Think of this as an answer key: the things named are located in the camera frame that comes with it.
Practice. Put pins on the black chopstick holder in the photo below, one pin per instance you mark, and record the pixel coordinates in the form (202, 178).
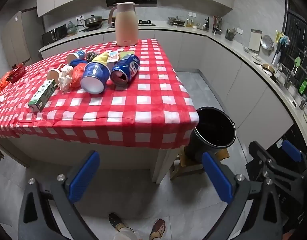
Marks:
(229, 35)

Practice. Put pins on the colourful printed packet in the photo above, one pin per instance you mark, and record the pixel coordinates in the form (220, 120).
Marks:
(113, 56)

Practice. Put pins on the steel kitchen faucet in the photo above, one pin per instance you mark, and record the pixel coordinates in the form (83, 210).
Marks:
(289, 77)

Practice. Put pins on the red box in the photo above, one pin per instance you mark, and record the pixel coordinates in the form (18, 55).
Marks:
(17, 72)

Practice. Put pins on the black window grille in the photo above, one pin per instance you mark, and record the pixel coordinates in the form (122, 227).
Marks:
(299, 37)

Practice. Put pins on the orange plastic bag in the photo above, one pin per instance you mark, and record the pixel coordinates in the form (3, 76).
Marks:
(77, 76)

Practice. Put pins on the white cutting board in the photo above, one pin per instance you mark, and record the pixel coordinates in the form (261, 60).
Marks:
(254, 41)

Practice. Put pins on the small white cup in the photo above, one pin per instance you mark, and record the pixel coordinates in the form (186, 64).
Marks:
(53, 74)

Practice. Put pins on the green glass bottle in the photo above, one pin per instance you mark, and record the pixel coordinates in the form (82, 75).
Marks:
(303, 87)

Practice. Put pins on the white tissue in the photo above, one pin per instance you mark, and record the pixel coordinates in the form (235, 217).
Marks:
(64, 78)

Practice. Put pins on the black microwave oven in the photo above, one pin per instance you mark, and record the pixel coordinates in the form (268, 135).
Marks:
(53, 35)

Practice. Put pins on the yellow cloth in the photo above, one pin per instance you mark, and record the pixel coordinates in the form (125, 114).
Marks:
(101, 58)

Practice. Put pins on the crushed blue drink can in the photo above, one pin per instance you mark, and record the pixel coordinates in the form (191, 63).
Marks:
(126, 68)

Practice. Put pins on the pink thermos jug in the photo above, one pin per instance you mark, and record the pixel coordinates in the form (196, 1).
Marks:
(126, 22)

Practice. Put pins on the dark wine bottle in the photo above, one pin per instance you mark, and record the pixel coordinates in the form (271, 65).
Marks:
(207, 25)

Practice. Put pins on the yellow oil bottles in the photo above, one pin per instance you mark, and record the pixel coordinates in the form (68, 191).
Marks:
(189, 23)

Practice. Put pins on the person's leg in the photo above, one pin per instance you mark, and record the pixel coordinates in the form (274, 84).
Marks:
(124, 235)

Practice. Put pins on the black gas stove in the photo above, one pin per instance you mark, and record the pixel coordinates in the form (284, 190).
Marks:
(146, 23)

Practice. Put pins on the beige kitchen island table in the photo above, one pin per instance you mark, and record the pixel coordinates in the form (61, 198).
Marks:
(93, 157)

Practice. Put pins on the grey kitchen countertop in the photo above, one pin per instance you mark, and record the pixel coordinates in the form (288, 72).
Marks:
(231, 46)

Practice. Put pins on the steel pan with glass lid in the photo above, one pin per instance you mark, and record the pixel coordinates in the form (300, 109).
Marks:
(177, 21)

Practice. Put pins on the beige lower cabinets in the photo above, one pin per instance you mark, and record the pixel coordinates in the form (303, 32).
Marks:
(218, 60)

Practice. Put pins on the black wok with lid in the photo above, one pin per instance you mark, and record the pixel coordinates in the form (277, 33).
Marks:
(93, 21)

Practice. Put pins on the person's shoe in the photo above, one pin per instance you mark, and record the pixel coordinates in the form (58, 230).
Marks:
(116, 221)
(158, 227)

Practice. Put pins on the blue cloth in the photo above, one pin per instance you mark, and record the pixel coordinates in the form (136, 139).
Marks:
(76, 62)

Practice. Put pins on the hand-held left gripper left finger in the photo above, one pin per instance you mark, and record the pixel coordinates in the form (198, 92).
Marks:
(83, 180)

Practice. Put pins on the beige refrigerator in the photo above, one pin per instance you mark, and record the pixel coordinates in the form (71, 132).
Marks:
(14, 40)

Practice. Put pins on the green ceramic vase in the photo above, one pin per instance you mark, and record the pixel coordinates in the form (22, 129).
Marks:
(71, 28)

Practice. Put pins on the yellow green sponge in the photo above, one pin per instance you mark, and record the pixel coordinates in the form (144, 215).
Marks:
(127, 54)

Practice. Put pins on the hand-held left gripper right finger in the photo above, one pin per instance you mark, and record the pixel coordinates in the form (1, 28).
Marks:
(217, 177)

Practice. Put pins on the black bucket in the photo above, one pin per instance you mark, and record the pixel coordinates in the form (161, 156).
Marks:
(206, 145)

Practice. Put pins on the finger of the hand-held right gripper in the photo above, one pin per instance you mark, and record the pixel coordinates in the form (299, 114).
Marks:
(258, 152)
(292, 151)

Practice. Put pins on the steel wool scourer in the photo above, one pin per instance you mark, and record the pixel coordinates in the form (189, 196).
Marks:
(91, 56)

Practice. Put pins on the green white carton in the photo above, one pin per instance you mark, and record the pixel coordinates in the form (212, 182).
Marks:
(43, 93)

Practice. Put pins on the person's left shoe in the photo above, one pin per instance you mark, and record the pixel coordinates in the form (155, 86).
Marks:
(116, 221)

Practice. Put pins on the yellow and blue rubber gloves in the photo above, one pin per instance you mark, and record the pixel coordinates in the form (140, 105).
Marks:
(283, 38)

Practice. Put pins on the red white checkered tablecloth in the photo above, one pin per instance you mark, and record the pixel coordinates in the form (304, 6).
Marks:
(123, 105)

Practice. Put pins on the kitchen utensil holder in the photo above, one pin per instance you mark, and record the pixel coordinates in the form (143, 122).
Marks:
(217, 27)

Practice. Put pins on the small blue patterned paper cup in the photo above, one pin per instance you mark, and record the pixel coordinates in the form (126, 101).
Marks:
(77, 55)

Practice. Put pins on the person's right shoe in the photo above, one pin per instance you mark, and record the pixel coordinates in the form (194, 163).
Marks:
(158, 227)

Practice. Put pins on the black induction cooker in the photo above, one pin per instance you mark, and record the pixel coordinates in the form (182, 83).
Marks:
(91, 29)

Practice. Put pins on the round steel steamer plate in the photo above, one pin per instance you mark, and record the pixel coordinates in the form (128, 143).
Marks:
(267, 42)

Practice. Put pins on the large blue paper cup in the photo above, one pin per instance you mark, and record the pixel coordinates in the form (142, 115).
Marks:
(96, 76)

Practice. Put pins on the wooden stool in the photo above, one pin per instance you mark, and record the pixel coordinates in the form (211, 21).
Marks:
(186, 166)

